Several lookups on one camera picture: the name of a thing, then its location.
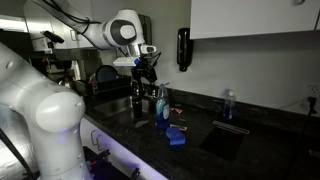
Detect blue dish soap bottle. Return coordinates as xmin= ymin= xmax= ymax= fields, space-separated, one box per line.
xmin=154 ymin=82 xmax=171 ymax=130

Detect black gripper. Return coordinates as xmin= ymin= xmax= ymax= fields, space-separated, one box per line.
xmin=130 ymin=59 xmax=158 ymax=96

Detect black wall soap dispenser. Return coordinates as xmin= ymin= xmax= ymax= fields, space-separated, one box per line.
xmin=176 ymin=27 xmax=195 ymax=73

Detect white lower cabinet front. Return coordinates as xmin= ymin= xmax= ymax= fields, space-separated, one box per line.
xmin=79 ymin=117 xmax=169 ymax=180

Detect black square countertop inset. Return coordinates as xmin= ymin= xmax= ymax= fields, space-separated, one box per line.
xmin=199 ymin=126 xmax=246 ymax=163

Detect white cabinets with handles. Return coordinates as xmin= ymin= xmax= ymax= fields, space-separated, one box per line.
xmin=22 ymin=0 xmax=95 ymax=52

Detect small red white packet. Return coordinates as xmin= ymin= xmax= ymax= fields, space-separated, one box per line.
xmin=169 ymin=123 xmax=188 ymax=131
xmin=171 ymin=106 xmax=184 ymax=115

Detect black dish rack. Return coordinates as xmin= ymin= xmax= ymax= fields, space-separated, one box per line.
xmin=89 ymin=73 xmax=133 ymax=97

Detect clear bottle with blue liquid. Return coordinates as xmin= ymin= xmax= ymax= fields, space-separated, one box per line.
xmin=222 ymin=88 xmax=237 ymax=122

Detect white upper wall cabinet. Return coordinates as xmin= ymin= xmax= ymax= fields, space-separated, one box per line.
xmin=189 ymin=0 xmax=320 ymax=41

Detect stainless steel sink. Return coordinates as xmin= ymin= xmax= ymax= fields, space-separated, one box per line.
xmin=93 ymin=95 xmax=152 ymax=118

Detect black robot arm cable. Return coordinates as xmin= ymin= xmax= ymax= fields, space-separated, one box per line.
xmin=41 ymin=0 xmax=102 ymax=36

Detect white wall power outlet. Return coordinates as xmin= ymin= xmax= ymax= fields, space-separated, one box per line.
xmin=304 ymin=82 xmax=320 ymax=98

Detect black camera on stand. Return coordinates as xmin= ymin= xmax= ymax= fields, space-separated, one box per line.
xmin=42 ymin=30 xmax=66 ymax=54

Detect steel coffee machine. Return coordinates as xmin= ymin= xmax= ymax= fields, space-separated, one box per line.
xmin=42 ymin=49 xmax=102 ymax=91

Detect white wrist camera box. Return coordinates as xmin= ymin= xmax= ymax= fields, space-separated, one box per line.
xmin=112 ymin=56 xmax=141 ymax=67

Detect black power plug cable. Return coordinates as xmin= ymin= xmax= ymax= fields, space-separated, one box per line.
xmin=285 ymin=96 xmax=318 ymax=180

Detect blue sponge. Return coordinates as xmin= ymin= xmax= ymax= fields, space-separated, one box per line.
xmin=165 ymin=127 xmax=187 ymax=146

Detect metal cabinet handle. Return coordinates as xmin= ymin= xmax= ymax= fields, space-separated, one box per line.
xmin=90 ymin=129 xmax=105 ymax=152

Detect dark round plate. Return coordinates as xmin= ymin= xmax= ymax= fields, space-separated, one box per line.
xmin=95 ymin=64 xmax=120 ymax=84

